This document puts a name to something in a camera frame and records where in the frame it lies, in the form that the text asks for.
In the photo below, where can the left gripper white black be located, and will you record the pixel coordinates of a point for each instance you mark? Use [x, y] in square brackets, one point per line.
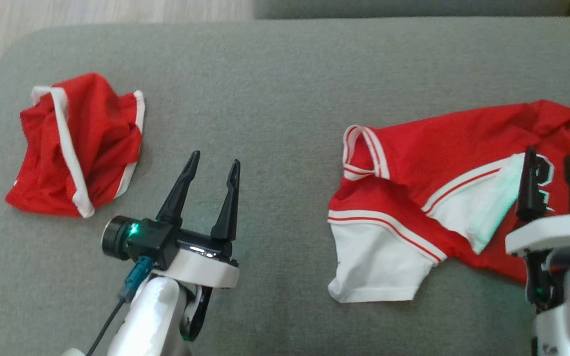
[201, 267]

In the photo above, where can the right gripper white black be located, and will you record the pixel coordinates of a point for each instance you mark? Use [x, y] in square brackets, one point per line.
[552, 232]

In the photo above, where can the red shorts white stripes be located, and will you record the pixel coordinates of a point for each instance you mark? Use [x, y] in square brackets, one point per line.
[97, 128]

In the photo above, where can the red white basketball jersey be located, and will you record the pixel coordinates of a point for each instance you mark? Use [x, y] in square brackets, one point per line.
[413, 148]

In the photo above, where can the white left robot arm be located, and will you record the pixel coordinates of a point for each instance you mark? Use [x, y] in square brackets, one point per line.
[151, 316]

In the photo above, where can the grey sofa cushion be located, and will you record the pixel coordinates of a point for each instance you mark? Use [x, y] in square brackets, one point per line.
[413, 7]

